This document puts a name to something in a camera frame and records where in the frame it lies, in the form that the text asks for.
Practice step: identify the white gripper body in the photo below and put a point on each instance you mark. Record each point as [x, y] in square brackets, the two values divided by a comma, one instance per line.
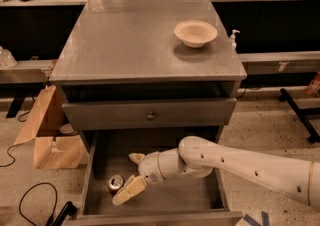
[149, 168]

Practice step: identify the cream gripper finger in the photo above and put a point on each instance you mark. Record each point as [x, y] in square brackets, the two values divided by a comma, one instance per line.
[133, 186]
[136, 157]

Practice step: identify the orange soda can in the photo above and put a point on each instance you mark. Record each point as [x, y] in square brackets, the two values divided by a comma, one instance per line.
[115, 183]

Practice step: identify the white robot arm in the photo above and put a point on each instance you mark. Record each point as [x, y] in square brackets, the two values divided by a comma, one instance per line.
[196, 157]

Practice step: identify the round brass drawer knob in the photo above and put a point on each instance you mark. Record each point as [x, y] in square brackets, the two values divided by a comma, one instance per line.
[151, 116]

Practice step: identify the open grey middle drawer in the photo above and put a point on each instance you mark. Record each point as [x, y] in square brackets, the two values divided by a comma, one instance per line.
[176, 202]

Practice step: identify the grey top drawer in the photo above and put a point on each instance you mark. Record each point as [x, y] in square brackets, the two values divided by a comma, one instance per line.
[133, 114]

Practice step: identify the grey drawer cabinet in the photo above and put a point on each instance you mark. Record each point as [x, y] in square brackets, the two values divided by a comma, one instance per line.
[129, 52]

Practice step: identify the brown cardboard box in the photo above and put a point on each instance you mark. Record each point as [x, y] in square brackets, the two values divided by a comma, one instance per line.
[52, 149]

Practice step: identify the white bowl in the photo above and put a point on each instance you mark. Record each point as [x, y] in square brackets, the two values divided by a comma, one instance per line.
[195, 34]

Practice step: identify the hand sanitizer pump bottle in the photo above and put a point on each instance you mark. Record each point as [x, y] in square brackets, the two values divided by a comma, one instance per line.
[233, 38]

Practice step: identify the clear plastic container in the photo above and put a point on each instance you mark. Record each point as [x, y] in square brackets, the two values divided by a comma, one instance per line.
[6, 58]

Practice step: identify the black table leg base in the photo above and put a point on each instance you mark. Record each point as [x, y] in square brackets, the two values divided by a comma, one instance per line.
[303, 115]

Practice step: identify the orange snack package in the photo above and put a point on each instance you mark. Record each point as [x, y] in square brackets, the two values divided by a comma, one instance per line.
[314, 87]

